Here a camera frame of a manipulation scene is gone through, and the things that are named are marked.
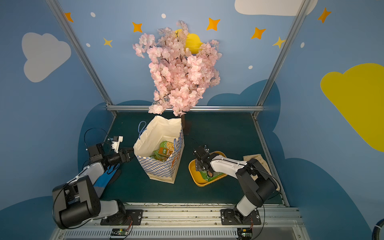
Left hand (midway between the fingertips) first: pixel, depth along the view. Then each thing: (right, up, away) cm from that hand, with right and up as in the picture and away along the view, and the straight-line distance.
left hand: (136, 149), depth 85 cm
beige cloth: (+77, -8, +10) cm, 78 cm away
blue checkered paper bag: (+12, +11, +6) cm, 18 cm away
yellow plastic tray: (+36, -17, +2) cm, 40 cm away
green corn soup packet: (+15, -2, +12) cm, 19 cm away
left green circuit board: (-3, -39, -14) cm, 41 cm away
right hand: (+42, -10, +8) cm, 44 cm away
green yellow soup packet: (+10, -5, +5) cm, 12 cm away
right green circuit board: (+59, -40, -14) cm, 72 cm away
